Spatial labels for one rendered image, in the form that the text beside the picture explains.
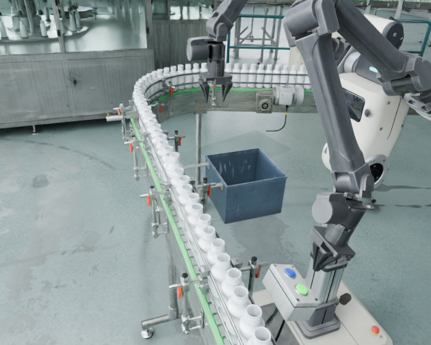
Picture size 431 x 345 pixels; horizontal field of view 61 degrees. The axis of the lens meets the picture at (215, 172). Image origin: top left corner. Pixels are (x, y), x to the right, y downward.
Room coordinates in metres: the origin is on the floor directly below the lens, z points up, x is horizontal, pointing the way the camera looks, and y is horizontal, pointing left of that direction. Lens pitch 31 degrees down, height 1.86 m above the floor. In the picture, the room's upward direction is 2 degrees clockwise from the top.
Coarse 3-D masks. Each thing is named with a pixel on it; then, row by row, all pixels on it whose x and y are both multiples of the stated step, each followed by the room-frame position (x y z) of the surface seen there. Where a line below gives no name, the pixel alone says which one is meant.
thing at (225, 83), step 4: (216, 80) 1.22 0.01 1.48; (220, 80) 1.23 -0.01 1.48; (224, 80) 1.23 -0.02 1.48; (228, 80) 1.27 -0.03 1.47; (216, 84) 1.22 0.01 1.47; (220, 84) 1.23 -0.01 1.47; (224, 84) 1.26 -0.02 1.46; (228, 84) 1.24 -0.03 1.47; (232, 84) 1.25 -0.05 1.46; (224, 88) 1.29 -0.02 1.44; (228, 88) 1.25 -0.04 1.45; (224, 92) 1.26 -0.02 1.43; (224, 96) 1.25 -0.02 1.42
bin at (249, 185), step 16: (208, 160) 1.62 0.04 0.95; (224, 160) 1.70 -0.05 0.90; (240, 160) 1.74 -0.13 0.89; (256, 160) 1.77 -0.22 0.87; (208, 176) 1.62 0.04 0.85; (224, 176) 1.71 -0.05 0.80; (240, 176) 1.74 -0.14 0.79; (256, 176) 1.77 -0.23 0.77; (272, 176) 1.60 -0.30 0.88; (224, 192) 1.40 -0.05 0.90; (240, 192) 1.41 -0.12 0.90; (256, 192) 1.44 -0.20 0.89; (272, 192) 1.47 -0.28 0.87; (224, 208) 1.39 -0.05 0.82; (240, 208) 1.41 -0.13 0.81; (256, 208) 1.44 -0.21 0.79; (272, 208) 1.47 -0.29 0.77; (224, 224) 1.38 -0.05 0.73
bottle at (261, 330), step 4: (260, 328) 0.50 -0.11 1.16; (264, 328) 0.50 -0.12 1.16; (256, 332) 0.50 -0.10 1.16; (260, 332) 0.50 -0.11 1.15; (264, 332) 0.50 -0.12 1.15; (268, 332) 0.50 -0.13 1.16; (256, 336) 0.50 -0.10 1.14; (260, 336) 0.50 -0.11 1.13; (264, 336) 0.50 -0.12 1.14; (268, 336) 0.49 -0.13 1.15; (248, 340) 0.50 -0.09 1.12; (252, 340) 0.49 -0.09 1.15; (256, 340) 0.48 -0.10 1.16; (260, 340) 0.47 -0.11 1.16; (264, 340) 0.51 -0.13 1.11; (268, 340) 0.47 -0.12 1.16; (248, 344) 0.49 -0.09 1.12; (252, 344) 0.48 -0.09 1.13; (256, 344) 0.48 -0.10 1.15; (260, 344) 0.47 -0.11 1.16; (264, 344) 0.47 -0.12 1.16; (268, 344) 0.48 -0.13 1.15; (272, 344) 0.49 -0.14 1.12
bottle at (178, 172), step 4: (176, 168) 1.16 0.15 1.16; (180, 168) 1.17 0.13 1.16; (176, 172) 1.14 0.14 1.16; (180, 172) 1.13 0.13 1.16; (176, 176) 1.14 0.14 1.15; (180, 176) 1.14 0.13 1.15; (172, 180) 1.14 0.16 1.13; (176, 180) 1.13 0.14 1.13; (172, 184) 1.13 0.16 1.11; (176, 184) 1.12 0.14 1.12; (176, 188) 1.12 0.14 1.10; (172, 192) 1.13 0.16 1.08; (176, 192) 1.12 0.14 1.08; (172, 196) 1.13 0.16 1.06; (172, 200) 1.13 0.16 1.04; (176, 204) 1.13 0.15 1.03; (176, 208) 1.13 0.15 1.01
